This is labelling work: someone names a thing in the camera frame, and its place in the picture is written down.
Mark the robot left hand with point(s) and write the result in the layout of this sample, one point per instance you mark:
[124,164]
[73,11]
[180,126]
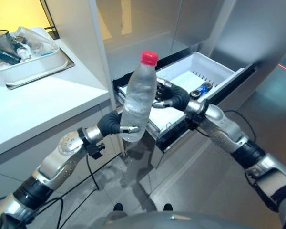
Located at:
[109,124]

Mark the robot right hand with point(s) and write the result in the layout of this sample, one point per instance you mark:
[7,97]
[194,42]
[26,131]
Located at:
[177,95]

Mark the clear water bottle red cap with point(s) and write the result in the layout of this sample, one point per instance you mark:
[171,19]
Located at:
[139,95]

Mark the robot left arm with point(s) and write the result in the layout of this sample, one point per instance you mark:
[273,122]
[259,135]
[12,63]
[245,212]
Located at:
[62,152]

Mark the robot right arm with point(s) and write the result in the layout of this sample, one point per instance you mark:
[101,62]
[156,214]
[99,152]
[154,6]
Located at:
[219,126]

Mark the white refrigerator drawer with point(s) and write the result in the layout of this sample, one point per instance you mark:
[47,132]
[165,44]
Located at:
[200,62]

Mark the silver refrigerator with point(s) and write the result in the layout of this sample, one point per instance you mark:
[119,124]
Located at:
[205,19]

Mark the white paper sheet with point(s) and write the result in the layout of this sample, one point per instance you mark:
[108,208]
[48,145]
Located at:
[188,78]

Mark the small blue drink bottle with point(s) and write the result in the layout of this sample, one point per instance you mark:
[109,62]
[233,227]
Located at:
[203,88]

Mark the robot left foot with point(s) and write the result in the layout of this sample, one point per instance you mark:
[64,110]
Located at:
[118,207]

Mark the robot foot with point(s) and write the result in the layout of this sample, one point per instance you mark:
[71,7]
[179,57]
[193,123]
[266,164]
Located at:
[168,207]
[118,207]

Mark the white plastic bin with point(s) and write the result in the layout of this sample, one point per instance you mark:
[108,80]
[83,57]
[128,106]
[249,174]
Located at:
[38,68]

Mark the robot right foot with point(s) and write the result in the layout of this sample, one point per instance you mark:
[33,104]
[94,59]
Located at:
[168,207]

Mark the white counter cabinet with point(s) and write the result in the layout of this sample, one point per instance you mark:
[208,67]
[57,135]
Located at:
[14,171]

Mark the clear plastic bag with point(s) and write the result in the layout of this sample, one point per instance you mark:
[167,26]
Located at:
[35,39]

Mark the robot grey torso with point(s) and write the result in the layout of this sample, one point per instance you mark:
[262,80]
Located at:
[169,221]

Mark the black bottle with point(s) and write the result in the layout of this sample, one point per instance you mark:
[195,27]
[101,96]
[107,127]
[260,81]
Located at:
[3,55]

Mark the clear drinking glass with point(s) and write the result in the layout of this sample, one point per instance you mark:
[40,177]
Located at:
[0,39]

